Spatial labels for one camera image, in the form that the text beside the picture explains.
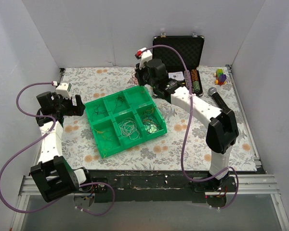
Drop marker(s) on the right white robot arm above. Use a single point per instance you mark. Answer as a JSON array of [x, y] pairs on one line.
[[220, 121]]

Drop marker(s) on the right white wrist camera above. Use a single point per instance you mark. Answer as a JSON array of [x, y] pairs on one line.
[[144, 55]]

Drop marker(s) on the black handheld microphone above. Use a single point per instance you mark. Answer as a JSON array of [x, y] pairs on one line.
[[218, 100]]

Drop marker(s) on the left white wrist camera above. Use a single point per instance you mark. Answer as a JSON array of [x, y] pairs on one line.
[[62, 89]]

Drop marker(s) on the floral table mat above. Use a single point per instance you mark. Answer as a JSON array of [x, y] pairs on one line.
[[183, 147]]

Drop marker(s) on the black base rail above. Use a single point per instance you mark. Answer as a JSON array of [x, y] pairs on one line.
[[154, 186]]

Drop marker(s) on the black poker chip case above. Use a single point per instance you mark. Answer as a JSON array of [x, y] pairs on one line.
[[190, 48]]

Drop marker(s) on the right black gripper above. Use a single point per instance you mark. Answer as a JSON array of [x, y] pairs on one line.
[[141, 75]]

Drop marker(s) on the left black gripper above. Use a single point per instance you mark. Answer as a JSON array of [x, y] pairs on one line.
[[71, 106]]

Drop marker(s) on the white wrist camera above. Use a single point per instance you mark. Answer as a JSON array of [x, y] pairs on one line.
[[144, 55], [62, 89]]

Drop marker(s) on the green compartment tray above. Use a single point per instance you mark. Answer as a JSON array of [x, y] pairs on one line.
[[123, 120]]

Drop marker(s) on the colourful toy block train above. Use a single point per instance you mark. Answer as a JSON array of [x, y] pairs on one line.
[[220, 77]]

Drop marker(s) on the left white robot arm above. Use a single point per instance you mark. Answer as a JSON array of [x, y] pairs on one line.
[[52, 175]]

